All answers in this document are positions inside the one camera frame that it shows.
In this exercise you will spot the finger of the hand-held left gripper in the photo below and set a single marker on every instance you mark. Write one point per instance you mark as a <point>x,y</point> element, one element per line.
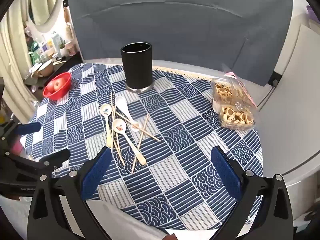
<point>57,156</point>
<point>27,128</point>

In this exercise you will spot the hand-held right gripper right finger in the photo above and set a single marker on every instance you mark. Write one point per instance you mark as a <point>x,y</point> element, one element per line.
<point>225,175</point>

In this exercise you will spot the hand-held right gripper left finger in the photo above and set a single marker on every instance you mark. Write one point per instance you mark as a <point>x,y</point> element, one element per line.
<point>96,175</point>

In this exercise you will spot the large printed ceramic spoon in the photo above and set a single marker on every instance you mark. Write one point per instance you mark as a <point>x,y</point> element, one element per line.
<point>118,126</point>

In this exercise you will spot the bunch of wooden chopsticks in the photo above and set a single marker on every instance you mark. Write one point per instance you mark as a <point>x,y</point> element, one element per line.
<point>140,142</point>

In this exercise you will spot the small printed ceramic spoon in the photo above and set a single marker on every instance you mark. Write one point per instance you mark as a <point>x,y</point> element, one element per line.
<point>105,110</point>

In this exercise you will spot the black utensil holder cup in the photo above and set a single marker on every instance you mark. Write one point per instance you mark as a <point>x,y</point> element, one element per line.
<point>137,67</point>

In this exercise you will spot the blue patterned tablecloth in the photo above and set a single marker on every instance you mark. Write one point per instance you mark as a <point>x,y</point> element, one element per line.
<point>187,155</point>

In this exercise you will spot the red plastic bowl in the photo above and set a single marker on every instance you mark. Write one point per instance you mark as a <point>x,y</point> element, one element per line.
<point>59,95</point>

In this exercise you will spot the red apple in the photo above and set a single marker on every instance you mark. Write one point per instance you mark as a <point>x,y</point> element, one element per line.
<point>57,84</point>

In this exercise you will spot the clear plastic cookie box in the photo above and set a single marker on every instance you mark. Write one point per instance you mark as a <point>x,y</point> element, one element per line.
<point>232,115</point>

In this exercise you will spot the beige ceramic bowl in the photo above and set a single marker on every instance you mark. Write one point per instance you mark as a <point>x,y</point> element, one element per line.
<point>46,68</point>

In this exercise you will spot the cream curtain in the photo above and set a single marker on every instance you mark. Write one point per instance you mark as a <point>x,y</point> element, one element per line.
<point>12,62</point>

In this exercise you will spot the black power plug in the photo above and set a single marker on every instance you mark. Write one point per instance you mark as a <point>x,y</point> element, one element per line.
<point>274,78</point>

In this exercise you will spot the round white-framed mirror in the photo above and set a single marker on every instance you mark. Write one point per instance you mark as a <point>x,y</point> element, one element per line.
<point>57,10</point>

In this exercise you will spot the grey backdrop sheet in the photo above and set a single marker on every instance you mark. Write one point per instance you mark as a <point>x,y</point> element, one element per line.
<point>175,30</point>

